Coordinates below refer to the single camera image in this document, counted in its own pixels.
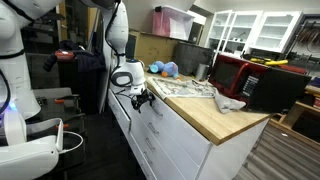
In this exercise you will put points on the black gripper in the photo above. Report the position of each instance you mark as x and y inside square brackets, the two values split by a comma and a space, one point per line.
[141, 99]

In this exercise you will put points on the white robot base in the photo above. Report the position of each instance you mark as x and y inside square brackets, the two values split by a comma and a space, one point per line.
[32, 150]

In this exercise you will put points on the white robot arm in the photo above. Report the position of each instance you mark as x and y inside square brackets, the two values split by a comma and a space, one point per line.
[126, 73]

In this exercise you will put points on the white drawer cabinet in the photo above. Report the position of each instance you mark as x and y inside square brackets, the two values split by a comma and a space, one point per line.
[222, 162]

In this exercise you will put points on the white patterned cloth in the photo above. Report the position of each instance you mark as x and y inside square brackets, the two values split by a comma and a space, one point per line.
[183, 89]

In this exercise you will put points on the blue plush toy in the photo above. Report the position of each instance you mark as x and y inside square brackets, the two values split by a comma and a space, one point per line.
[165, 69]

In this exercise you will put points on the dark grey fabric bin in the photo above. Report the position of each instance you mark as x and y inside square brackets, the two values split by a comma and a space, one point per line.
[189, 56]

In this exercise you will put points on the wooden counter top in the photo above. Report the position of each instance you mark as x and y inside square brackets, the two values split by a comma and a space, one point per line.
[204, 115]

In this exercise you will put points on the metal cup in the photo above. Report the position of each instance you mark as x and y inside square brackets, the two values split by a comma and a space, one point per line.
[201, 72]

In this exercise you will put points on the dark jacket on chair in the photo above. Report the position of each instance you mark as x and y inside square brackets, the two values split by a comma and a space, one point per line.
[69, 51]

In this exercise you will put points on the pink plastic storage bin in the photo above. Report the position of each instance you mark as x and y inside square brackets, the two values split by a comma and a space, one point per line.
[171, 22]

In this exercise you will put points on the grey crumpled rag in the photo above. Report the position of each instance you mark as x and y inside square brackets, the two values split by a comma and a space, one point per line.
[227, 105]

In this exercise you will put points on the yellow tool on shelf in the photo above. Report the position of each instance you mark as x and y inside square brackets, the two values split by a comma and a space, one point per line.
[269, 62]

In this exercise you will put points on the red black microwave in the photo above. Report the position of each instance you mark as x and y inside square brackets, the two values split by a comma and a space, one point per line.
[262, 88]

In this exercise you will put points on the white glass-door wall cabinet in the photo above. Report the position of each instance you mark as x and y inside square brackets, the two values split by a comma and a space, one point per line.
[237, 32]

